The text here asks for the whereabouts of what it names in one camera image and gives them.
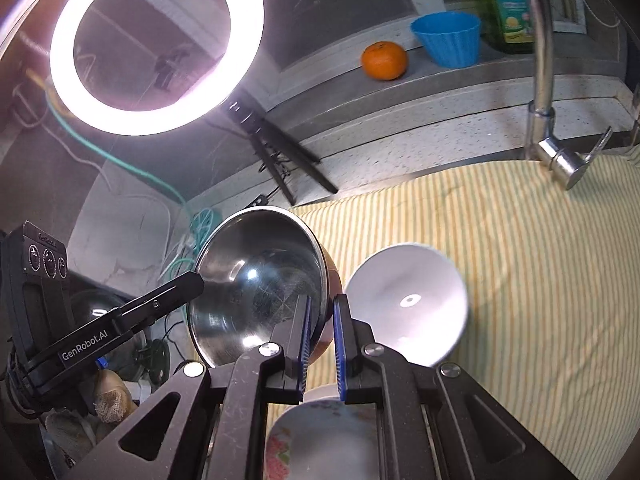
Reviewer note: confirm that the small black plug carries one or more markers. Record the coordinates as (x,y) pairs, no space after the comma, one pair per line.
(259,200)

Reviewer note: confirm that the blue ribbed plastic cup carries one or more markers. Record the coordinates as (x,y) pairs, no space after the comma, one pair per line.
(447,40)

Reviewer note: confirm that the green dish soap bottle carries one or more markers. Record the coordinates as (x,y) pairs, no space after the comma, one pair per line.
(505,5)

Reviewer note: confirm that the person's left hand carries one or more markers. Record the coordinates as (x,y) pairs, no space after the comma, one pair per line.
(112,395)

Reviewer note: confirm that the black tripod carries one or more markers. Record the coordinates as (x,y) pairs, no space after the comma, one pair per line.
(270,145)

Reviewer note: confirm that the light green ceramic bowl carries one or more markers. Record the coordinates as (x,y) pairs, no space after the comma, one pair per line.
(400,322)

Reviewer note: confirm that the floral rimmed plate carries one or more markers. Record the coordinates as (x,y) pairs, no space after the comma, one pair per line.
(320,440)

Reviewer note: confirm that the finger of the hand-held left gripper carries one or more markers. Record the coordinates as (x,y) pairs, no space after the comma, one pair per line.
(165,297)

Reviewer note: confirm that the orange fruit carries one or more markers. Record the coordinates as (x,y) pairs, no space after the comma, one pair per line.
(384,61)

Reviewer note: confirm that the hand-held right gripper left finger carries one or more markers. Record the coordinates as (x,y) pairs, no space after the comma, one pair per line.
(303,342)

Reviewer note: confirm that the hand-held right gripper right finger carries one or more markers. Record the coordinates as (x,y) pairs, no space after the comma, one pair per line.
(341,347)

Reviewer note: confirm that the chrome faucet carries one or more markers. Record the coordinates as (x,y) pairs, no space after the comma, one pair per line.
(542,60)

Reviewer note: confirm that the yellow striped cloth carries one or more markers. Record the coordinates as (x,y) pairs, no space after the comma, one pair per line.
(525,285)

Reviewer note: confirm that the large steel bowl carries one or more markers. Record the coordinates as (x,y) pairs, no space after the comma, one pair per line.
(250,280)

